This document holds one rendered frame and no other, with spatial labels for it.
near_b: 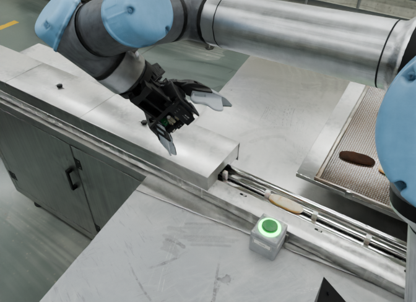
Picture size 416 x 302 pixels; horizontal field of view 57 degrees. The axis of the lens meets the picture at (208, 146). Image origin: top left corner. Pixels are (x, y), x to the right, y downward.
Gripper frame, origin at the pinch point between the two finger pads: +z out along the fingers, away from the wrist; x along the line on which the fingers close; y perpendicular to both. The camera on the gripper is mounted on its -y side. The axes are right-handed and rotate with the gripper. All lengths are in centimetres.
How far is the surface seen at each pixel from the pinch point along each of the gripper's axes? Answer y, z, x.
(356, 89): -32, 60, 36
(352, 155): -7, 51, 20
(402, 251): 21, 55, 13
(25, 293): -53, 48, -130
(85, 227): -66, 53, -92
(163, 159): -24.1, 19.0, -21.4
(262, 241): 9.2, 31.9, -10.3
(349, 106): -26, 57, 30
